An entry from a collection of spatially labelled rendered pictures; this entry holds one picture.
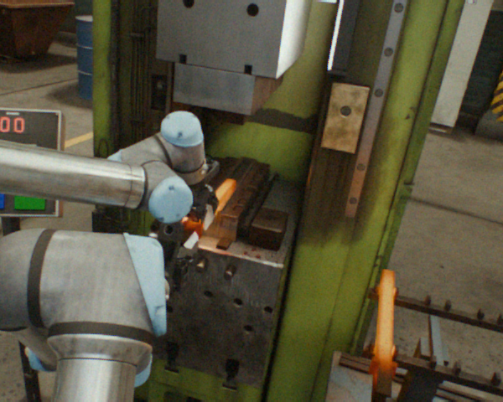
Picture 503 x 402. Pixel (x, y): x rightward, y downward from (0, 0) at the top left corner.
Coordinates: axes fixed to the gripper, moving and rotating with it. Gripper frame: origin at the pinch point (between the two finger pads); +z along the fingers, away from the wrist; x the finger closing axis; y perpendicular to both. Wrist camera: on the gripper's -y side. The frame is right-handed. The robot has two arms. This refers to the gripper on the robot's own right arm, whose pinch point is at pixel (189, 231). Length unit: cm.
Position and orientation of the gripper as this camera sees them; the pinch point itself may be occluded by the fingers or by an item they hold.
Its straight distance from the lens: 112.4
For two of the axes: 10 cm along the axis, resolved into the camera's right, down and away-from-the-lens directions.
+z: 2.6, -3.9, 8.8
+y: -1.1, 9.0, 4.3
